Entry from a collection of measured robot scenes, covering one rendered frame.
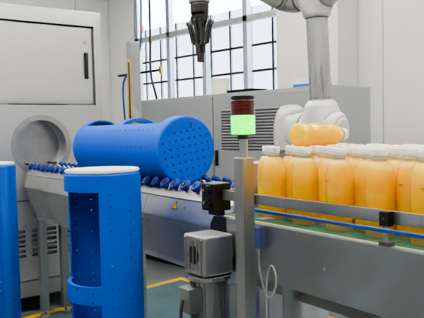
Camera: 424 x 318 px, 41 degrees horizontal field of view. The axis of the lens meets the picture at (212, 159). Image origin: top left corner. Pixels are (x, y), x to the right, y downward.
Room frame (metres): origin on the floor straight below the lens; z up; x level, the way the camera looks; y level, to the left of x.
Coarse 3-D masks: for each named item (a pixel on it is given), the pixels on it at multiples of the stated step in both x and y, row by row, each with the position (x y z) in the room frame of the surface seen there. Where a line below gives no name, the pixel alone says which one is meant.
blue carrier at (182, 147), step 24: (144, 120) 2.71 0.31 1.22; (168, 120) 2.35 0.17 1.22; (192, 120) 2.39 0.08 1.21; (96, 144) 2.75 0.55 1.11; (120, 144) 2.55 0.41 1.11; (144, 144) 2.37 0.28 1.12; (168, 144) 2.32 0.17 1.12; (192, 144) 2.38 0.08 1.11; (144, 168) 2.42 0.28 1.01; (168, 168) 2.31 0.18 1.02; (192, 168) 2.38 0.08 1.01
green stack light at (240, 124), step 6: (234, 120) 1.47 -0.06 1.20; (240, 120) 1.46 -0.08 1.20; (246, 120) 1.46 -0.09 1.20; (252, 120) 1.48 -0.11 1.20; (234, 126) 1.47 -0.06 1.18; (240, 126) 1.46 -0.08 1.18; (246, 126) 1.46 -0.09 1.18; (252, 126) 1.47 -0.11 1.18; (234, 132) 1.47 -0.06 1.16; (240, 132) 1.46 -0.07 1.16; (246, 132) 1.46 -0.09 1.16; (252, 132) 1.47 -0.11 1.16
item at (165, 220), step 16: (32, 176) 3.59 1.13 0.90; (32, 192) 3.57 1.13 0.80; (48, 192) 3.32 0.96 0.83; (64, 192) 3.11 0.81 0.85; (32, 208) 3.68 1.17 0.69; (48, 208) 3.43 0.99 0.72; (64, 208) 3.19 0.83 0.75; (144, 208) 2.39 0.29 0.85; (160, 208) 2.29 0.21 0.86; (176, 208) 2.20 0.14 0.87; (192, 208) 2.12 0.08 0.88; (256, 208) 1.97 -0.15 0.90; (64, 224) 3.30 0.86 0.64; (144, 224) 2.43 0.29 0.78; (160, 224) 2.31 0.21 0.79; (176, 224) 2.20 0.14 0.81; (192, 224) 2.10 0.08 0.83; (208, 224) 2.01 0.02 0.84; (144, 240) 2.49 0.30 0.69; (160, 240) 2.36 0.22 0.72; (176, 240) 2.25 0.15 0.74; (160, 256) 2.42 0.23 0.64; (176, 256) 2.30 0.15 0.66
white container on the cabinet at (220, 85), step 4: (212, 80) 4.74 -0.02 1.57; (216, 80) 4.71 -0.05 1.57; (220, 80) 4.70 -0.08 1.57; (224, 80) 4.71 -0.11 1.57; (228, 80) 4.78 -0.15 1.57; (212, 84) 4.74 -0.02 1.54; (216, 84) 4.71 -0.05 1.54; (220, 84) 4.70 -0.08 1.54; (224, 84) 4.71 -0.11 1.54; (228, 84) 4.74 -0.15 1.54; (212, 88) 4.75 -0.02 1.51; (216, 88) 4.71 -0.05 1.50; (220, 88) 4.70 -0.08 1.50; (224, 88) 4.71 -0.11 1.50; (228, 88) 4.74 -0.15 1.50; (212, 92) 4.75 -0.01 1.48; (216, 92) 4.71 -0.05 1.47; (220, 92) 4.70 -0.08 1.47; (224, 92) 4.71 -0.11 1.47
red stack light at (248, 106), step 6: (234, 102) 1.47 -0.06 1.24; (240, 102) 1.46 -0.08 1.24; (246, 102) 1.46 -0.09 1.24; (252, 102) 1.47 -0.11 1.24; (234, 108) 1.47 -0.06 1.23; (240, 108) 1.46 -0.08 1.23; (246, 108) 1.46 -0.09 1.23; (252, 108) 1.47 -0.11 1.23; (234, 114) 1.47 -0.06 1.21; (240, 114) 1.46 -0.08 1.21; (246, 114) 1.46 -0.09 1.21; (252, 114) 1.48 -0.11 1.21
